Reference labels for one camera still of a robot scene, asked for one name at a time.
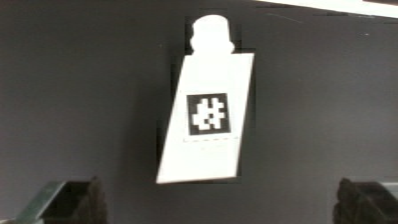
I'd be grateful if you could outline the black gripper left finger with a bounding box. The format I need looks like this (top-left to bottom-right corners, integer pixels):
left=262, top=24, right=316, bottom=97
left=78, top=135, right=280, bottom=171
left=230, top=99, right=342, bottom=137
left=14, top=177, right=108, bottom=224

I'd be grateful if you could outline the white leg block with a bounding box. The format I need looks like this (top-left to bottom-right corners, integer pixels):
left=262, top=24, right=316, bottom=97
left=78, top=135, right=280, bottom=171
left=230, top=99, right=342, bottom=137
left=156, top=15, right=253, bottom=184

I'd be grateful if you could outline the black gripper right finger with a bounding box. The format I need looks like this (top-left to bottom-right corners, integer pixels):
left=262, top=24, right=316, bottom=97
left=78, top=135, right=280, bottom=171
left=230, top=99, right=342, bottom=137
left=332, top=178, right=398, bottom=224

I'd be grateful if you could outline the white marker sheet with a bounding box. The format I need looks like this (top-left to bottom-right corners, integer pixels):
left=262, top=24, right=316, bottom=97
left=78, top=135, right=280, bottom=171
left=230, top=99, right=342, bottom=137
left=255, top=0, right=398, bottom=18

